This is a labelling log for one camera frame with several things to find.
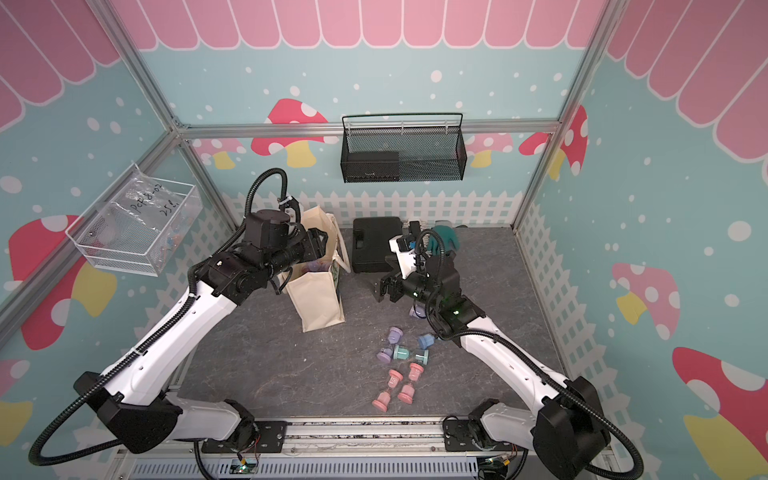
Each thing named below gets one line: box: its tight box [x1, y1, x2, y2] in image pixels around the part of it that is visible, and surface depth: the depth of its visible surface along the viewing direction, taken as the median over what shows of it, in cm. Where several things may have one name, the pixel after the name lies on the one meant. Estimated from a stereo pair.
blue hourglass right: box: [418, 334, 435, 350], surface depth 91 cm
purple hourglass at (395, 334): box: [388, 326, 404, 344], surface depth 91 cm
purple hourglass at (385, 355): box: [376, 348, 393, 363], surface depth 87 cm
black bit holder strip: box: [409, 220, 421, 237], surface depth 123 cm
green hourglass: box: [393, 345, 410, 360], surface depth 87 cm
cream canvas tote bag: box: [280, 205, 351, 333], surface depth 82 cm
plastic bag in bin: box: [96, 163, 202, 273], surface depth 74 cm
